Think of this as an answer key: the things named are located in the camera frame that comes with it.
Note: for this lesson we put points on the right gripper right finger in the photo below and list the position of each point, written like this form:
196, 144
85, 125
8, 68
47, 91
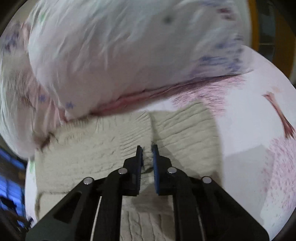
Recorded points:
203, 210

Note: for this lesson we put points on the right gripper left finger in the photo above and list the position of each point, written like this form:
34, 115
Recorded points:
92, 209

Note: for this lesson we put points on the beige cable-knit sweater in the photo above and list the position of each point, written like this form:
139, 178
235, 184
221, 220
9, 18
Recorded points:
94, 147

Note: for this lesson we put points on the blue striped curtain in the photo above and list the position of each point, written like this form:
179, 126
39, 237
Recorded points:
13, 173

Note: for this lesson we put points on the pink floral bed sheet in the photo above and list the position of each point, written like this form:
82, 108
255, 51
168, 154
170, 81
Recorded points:
255, 115

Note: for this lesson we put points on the pink floral pillow, left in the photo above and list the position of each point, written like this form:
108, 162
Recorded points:
28, 113

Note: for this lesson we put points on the pink floral pillow, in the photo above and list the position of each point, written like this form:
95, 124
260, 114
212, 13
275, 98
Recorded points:
28, 113
90, 53

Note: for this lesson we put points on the pink floral pillow, right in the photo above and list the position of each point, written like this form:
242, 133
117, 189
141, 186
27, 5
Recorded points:
90, 53

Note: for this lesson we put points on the orange wooden door frame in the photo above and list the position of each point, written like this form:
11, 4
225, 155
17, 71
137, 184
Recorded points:
263, 28

